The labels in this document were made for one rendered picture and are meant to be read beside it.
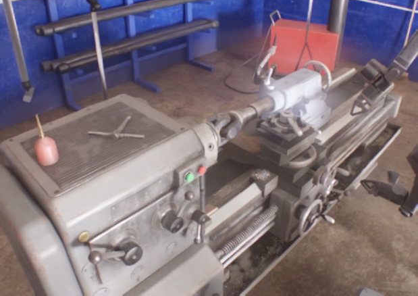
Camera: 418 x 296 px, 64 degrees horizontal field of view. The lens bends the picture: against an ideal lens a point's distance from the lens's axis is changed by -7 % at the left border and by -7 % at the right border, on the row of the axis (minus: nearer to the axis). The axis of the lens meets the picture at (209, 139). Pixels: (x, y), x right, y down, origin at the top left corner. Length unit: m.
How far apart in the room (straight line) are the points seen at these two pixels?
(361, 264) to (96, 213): 2.01
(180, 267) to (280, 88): 1.09
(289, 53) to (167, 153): 3.78
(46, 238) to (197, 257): 0.65
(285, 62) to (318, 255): 2.89
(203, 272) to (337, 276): 1.29
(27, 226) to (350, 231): 2.33
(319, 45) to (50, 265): 4.14
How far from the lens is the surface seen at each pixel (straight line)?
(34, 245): 1.05
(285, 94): 1.98
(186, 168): 1.17
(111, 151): 1.16
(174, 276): 1.43
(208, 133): 1.51
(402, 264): 2.80
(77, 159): 1.15
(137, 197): 1.12
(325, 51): 4.70
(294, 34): 4.72
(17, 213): 1.11
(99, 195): 1.06
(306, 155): 1.82
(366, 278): 2.62
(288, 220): 1.86
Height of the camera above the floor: 1.97
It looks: 33 degrees down
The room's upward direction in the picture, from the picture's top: straight up
